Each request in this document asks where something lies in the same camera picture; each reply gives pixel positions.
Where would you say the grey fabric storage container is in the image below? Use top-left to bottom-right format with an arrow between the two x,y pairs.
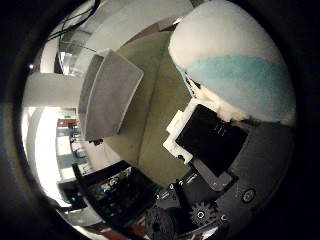
78,49 -> 145,142

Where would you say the teal and white plush toy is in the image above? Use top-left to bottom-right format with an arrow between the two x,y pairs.
168,0 -> 298,126

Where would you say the black equipment cart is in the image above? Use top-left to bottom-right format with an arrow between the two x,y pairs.
58,159 -> 161,231

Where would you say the black hanging cable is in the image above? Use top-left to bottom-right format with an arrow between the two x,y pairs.
46,0 -> 101,43

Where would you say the olive green upholstered bench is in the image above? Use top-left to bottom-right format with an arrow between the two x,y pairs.
103,31 -> 201,188

